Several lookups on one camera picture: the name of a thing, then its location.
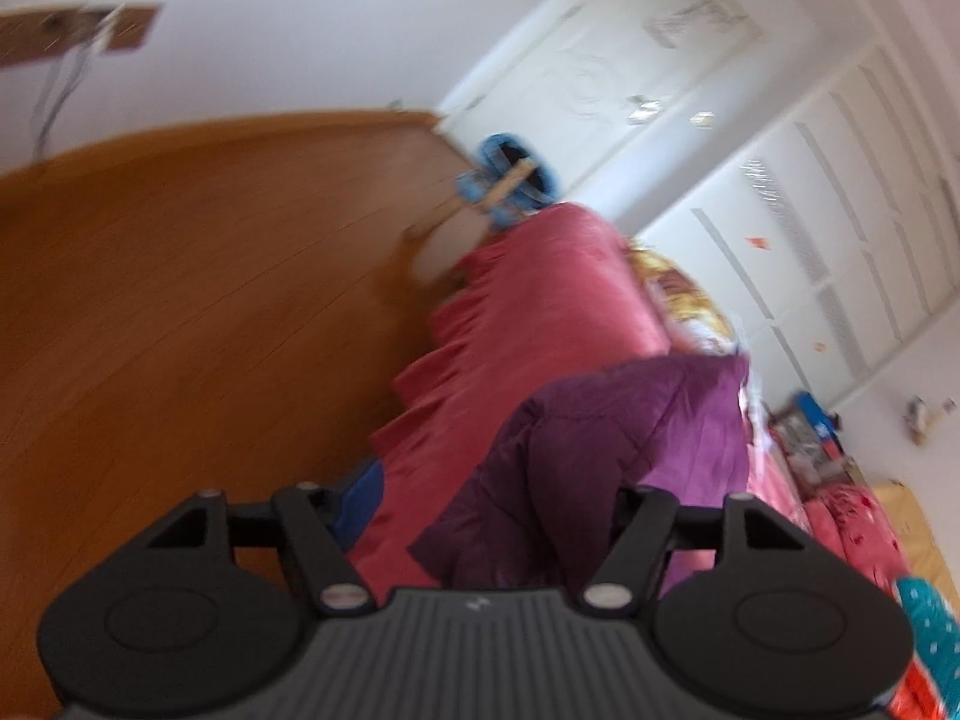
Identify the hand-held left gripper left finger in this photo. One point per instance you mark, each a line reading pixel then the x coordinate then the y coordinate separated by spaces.
pixel 360 499

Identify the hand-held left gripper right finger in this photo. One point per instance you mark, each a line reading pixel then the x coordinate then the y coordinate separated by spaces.
pixel 637 532

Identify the purple down jacket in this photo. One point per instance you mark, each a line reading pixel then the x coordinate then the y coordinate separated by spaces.
pixel 600 435

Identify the clear storage box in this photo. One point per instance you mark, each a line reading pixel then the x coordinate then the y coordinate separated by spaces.
pixel 810 461

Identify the blue box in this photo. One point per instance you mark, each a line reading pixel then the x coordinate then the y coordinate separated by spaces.
pixel 814 412

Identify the pink heart print pillow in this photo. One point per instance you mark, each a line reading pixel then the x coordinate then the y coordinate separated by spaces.
pixel 862 532

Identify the yellow patterned blanket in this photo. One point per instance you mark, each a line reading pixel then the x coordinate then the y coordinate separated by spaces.
pixel 690 307

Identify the pink heart print blanket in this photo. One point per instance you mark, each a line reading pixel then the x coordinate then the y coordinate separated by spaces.
pixel 540 300

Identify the yellow covered headboard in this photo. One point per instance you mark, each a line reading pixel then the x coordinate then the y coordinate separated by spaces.
pixel 922 525

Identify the teal and orange quilt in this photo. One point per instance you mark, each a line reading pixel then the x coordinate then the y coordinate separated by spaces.
pixel 930 637

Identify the white wardrobe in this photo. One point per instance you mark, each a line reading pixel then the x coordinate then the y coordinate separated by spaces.
pixel 825 202

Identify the white door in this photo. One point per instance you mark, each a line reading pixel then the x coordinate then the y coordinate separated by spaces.
pixel 600 52

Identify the hanging wall ornament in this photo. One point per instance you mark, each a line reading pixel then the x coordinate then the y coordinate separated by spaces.
pixel 922 420

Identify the wooden wall board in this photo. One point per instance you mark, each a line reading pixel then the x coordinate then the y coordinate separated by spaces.
pixel 45 34

